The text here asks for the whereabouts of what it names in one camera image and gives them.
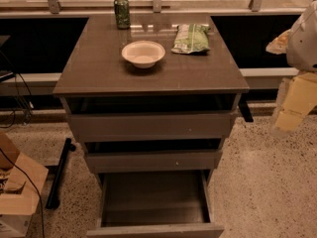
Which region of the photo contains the brown cardboard box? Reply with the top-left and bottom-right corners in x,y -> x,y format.
0,132 -> 49,238

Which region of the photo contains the grey bottom drawer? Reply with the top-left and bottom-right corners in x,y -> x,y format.
87,171 -> 224,238

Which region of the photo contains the green soda can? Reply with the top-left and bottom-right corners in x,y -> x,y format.
114,0 -> 131,30

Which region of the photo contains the grey middle drawer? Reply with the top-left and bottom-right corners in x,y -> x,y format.
85,139 -> 222,173

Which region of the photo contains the white paper bowl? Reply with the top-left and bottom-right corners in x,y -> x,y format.
122,41 -> 165,68

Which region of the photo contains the black metal stand leg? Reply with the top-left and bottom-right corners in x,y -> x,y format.
46,138 -> 76,209

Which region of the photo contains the grey top drawer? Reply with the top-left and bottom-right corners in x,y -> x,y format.
63,94 -> 237,143

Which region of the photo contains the grey drawer cabinet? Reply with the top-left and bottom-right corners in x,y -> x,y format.
53,14 -> 249,179

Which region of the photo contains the black cable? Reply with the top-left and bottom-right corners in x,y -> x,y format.
0,147 -> 46,238

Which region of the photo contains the black right stand leg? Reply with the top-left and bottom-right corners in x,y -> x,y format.
239,94 -> 254,123

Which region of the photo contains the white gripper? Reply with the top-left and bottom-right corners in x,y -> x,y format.
273,72 -> 317,132

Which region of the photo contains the green chip bag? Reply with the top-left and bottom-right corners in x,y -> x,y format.
171,23 -> 210,55

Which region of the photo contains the grey drawer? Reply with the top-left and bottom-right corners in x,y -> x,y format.
63,94 -> 237,143
85,139 -> 222,173
87,171 -> 224,238

